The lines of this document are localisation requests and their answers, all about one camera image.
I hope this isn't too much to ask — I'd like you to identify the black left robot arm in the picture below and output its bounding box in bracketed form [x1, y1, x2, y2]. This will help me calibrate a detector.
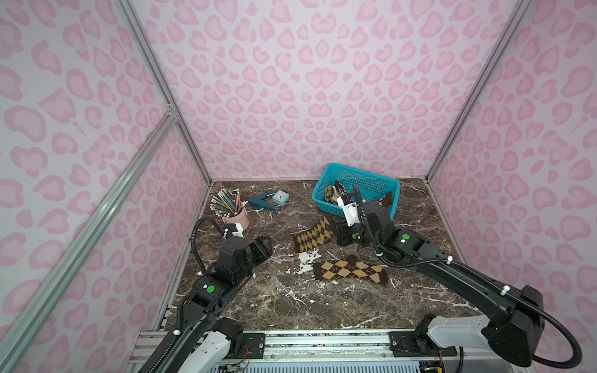
[140, 236, 273, 372]

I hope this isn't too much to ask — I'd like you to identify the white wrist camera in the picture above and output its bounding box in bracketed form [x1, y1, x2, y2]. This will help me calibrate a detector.
[222, 223, 244, 239]
[337, 194, 360, 227]

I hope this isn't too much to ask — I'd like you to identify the bundle of coloured pencils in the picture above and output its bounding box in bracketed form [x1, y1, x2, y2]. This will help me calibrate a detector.
[209, 188, 247, 218]

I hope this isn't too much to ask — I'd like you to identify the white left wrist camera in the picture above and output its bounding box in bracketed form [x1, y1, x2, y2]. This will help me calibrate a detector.
[222, 223, 244, 239]

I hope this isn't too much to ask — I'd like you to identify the small mint alarm clock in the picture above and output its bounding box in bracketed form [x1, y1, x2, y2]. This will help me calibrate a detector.
[272, 190, 290, 206]

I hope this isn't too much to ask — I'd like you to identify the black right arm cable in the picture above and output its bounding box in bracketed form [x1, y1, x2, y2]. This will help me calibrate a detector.
[351, 184, 383, 255]

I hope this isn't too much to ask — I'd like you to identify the pink metal pencil cup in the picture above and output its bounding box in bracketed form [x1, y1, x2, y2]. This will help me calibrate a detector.
[222, 208, 250, 229]

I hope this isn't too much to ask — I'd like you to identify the dark teal stapler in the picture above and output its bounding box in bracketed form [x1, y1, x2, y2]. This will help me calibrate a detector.
[247, 191, 277, 211]

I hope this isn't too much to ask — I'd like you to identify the brown yellow argyle sock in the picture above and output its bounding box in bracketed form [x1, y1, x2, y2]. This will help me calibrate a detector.
[312, 255, 390, 286]
[292, 213, 336, 253]

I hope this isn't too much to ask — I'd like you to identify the teal plastic mesh basket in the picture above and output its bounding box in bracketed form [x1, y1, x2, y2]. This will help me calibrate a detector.
[312, 163, 401, 219]

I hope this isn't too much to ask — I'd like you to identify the brown daisy pattern sock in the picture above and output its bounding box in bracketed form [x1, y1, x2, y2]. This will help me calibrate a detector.
[379, 192, 393, 208]

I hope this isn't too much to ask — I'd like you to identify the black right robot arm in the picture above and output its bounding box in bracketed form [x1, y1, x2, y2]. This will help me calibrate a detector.
[334, 198, 546, 368]

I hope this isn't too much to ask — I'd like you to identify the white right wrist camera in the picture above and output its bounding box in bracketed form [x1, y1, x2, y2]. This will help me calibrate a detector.
[337, 194, 360, 227]

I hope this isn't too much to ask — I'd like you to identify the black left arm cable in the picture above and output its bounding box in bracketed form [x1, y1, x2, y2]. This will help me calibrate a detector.
[190, 216, 227, 274]

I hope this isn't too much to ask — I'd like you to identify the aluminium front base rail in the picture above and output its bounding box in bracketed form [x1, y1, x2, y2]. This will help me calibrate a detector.
[124, 329, 538, 372]

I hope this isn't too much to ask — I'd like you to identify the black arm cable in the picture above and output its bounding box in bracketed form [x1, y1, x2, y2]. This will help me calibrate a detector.
[351, 184, 383, 255]
[190, 216, 227, 274]

